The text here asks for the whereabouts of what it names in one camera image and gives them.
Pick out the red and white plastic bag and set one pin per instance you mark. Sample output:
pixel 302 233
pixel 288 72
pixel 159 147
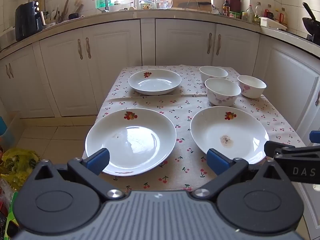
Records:
pixel 5 195

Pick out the white plastic tray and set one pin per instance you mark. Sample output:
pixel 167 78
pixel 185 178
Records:
pixel 272 23

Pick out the black wok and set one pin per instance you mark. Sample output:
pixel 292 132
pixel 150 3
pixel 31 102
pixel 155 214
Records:
pixel 311 23

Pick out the white kitchen cabinets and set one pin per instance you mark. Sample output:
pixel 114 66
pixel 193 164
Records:
pixel 112 62

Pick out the glass jar with lid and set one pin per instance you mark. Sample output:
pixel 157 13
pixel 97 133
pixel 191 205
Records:
pixel 147 3

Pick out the wooden spatula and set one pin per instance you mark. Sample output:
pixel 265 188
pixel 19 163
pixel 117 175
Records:
pixel 65 8

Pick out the green dish soap bottle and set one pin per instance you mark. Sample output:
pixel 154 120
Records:
pixel 100 4

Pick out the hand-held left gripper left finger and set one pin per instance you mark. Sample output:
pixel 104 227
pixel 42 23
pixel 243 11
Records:
pixel 98 158

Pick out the dark red knife block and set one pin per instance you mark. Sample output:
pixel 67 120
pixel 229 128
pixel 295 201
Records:
pixel 234 1

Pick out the yellow plastic bag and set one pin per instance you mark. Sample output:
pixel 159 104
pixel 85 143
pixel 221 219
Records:
pixel 18 162

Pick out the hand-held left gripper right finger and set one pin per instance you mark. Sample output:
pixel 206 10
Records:
pixel 217 161

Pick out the white bowl with pink flowers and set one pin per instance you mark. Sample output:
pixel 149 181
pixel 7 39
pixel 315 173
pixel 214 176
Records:
pixel 252 87
pixel 212 72
pixel 222 92

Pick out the cherry print tablecloth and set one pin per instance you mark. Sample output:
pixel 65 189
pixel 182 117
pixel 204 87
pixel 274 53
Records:
pixel 185 120

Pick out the red bottle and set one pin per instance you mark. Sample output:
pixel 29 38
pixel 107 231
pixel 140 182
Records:
pixel 268 12

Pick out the cooking oil bottle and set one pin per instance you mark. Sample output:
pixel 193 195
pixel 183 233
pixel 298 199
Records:
pixel 283 17

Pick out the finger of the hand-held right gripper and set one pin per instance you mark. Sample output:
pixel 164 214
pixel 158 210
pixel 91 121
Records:
pixel 271 148
pixel 314 136

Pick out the green package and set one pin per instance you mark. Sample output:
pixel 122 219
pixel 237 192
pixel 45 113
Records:
pixel 11 215

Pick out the black air fryer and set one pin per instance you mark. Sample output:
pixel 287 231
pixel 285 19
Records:
pixel 26 20

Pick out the beige kitchen countertop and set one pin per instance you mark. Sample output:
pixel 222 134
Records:
pixel 112 17

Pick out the white plate with fruit print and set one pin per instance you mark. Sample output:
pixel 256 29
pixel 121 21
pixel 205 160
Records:
pixel 237 130
pixel 155 82
pixel 135 140

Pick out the blue container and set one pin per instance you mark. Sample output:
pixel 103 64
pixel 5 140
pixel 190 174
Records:
pixel 3 132

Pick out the dark soy sauce bottle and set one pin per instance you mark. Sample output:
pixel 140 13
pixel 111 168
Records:
pixel 226 7

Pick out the clear glass bottle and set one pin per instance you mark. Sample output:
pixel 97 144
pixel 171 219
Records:
pixel 250 13

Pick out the gas stove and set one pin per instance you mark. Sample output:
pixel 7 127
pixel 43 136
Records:
pixel 313 39

